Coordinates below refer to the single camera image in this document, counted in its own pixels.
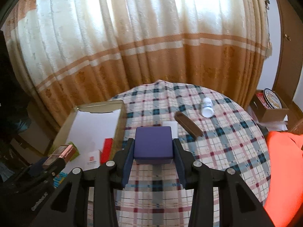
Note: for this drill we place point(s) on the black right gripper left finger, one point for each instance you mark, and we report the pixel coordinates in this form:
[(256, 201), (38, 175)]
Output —
[(68, 205)]

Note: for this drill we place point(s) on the purple box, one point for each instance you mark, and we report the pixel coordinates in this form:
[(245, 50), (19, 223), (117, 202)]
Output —
[(153, 146)]

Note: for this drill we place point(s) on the plaid tablecloth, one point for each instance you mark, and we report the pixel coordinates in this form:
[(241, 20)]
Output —
[(231, 139)]

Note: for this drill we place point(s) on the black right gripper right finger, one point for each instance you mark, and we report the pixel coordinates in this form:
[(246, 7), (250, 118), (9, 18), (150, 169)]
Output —
[(238, 206)]

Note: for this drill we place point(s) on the pink framed card box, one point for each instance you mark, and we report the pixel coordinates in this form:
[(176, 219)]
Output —
[(64, 152)]

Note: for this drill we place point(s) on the gold metal tray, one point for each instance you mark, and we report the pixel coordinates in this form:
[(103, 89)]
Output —
[(101, 107)]

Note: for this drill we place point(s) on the white pill bottle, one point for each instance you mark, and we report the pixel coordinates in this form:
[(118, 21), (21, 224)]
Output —
[(207, 110)]

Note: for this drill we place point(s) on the round cookie tin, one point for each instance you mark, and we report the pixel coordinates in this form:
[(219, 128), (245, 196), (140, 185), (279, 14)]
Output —
[(272, 99)]

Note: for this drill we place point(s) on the cream and orange curtain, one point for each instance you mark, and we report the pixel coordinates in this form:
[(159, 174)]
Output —
[(65, 53)]

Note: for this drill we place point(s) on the cardboard box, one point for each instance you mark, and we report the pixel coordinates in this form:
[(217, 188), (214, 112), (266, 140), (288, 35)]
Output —
[(263, 112)]

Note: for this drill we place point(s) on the orange cushion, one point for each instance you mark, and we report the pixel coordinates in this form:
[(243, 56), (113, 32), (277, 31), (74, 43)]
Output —
[(284, 201)]

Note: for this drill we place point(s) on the red toy brick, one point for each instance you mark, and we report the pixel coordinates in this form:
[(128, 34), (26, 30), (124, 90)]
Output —
[(106, 150)]

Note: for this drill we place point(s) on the white paper tray liner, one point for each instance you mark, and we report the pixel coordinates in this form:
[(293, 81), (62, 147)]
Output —
[(88, 132)]

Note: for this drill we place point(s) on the wooden cabinet door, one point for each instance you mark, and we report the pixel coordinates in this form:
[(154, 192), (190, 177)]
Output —
[(290, 59)]

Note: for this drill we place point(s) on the white paper packet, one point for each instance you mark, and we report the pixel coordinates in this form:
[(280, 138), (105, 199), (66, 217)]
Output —
[(92, 160)]

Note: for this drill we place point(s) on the brown folding comb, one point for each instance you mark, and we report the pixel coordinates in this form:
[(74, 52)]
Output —
[(188, 125)]

